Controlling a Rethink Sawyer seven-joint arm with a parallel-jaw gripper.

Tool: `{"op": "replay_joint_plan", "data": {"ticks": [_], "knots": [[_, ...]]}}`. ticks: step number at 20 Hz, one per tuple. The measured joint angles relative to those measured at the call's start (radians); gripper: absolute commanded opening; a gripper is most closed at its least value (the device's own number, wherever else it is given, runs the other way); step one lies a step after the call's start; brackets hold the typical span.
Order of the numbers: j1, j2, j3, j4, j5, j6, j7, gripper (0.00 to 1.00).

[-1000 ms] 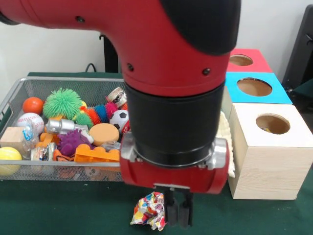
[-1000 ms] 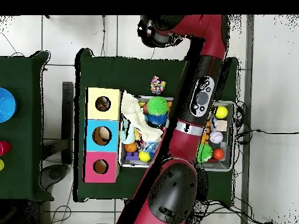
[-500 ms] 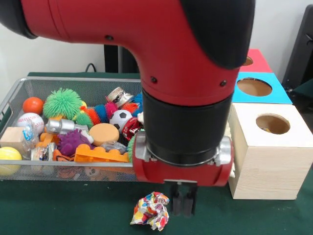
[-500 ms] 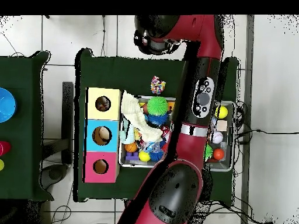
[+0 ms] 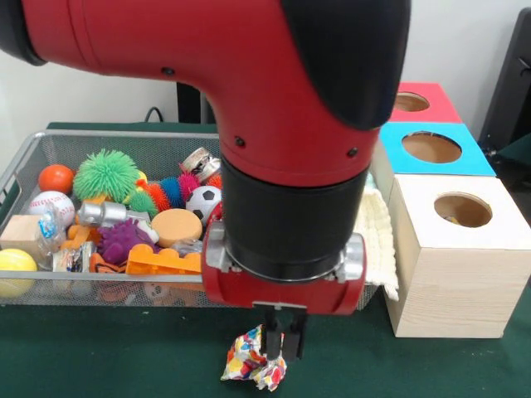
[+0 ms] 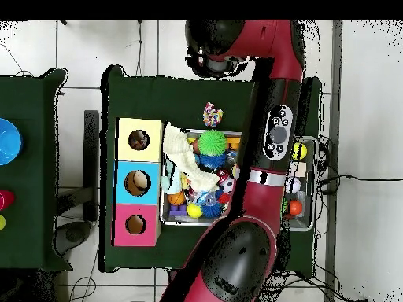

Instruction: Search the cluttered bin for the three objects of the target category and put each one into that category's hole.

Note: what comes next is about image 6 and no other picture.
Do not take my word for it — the dark green tablecloth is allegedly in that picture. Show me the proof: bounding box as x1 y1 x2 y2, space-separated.
0 68 72 272
100 64 323 278

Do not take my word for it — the black and white soccer ball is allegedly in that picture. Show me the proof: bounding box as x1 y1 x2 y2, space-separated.
220 176 235 195

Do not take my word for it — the orange mini basketball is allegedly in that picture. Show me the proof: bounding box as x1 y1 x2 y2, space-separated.
167 190 187 206

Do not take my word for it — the cream fluffy cloth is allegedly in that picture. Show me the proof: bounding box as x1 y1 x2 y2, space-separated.
162 121 220 192

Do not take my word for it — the black cable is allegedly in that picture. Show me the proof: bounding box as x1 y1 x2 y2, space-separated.
317 173 403 194

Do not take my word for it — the blue bowl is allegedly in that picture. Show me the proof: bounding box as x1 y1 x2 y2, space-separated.
0 117 24 167

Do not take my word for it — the large colourful patterned cloth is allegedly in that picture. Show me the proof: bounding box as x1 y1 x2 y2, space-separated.
128 129 150 151

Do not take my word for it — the wire mesh bin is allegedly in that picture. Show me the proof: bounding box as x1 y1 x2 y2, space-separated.
159 127 319 232

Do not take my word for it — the red cup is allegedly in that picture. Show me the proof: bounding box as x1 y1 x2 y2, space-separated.
0 189 16 212

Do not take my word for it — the yellow ball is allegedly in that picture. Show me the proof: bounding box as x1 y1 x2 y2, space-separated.
187 203 204 219
291 142 309 160

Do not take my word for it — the wooden box with three holes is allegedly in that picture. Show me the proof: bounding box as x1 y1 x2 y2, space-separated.
112 117 166 247

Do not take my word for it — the blue spiky rubber ball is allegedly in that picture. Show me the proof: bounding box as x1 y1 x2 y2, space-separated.
198 153 228 169

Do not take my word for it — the white baseball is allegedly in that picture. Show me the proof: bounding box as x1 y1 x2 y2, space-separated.
284 176 301 194

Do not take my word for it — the colourful geometric print cloth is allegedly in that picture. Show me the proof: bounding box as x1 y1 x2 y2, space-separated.
202 101 224 128

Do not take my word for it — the green spiky rubber ball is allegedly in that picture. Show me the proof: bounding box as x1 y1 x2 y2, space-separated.
198 129 227 157

